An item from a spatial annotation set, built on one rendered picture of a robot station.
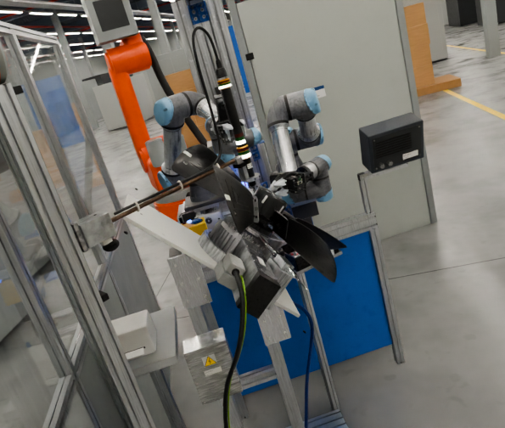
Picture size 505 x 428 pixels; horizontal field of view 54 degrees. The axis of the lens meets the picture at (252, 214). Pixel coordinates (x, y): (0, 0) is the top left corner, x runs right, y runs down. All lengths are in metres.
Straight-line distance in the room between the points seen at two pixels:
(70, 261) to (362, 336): 1.66
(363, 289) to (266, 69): 1.78
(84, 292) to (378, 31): 2.97
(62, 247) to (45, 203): 0.13
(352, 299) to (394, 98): 1.86
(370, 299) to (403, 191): 1.68
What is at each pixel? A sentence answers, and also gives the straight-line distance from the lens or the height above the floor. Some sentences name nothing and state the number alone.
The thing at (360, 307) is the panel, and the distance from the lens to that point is 2.55.
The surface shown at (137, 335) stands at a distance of 1.73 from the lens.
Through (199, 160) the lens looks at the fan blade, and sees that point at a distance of 1.76.
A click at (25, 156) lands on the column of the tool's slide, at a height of 1.62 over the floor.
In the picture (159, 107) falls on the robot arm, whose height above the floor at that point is 1.58.
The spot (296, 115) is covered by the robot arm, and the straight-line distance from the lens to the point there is 2.22.
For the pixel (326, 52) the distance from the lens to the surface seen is 3.70.
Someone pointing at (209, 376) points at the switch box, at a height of 0.72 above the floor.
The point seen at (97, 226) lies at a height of 1.38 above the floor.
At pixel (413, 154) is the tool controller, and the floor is 1.08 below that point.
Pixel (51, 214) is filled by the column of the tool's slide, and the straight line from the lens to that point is 1.37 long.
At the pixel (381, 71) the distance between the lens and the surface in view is 3.85.
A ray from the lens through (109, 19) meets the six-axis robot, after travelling 5.73.
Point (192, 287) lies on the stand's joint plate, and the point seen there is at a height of 1.03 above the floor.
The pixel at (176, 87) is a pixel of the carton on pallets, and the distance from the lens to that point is 9.99.
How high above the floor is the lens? 1.73
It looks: 19 degrees down
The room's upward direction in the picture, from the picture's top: 16 degrees counter-clockwise
